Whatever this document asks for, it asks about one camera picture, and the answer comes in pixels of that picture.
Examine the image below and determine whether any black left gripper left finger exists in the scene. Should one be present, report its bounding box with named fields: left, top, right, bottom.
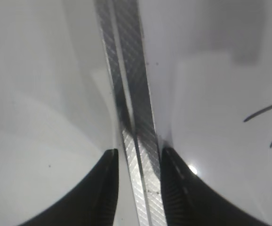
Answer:
left=23, top=149, right=119, bottom=226

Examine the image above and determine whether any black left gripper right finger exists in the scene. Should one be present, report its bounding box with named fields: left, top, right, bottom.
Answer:
left=161, top=147, right=265, bottom=226

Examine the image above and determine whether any white board with grey frame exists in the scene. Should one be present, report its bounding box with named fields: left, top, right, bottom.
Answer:
left=63, top=0, right=272, bottom=226

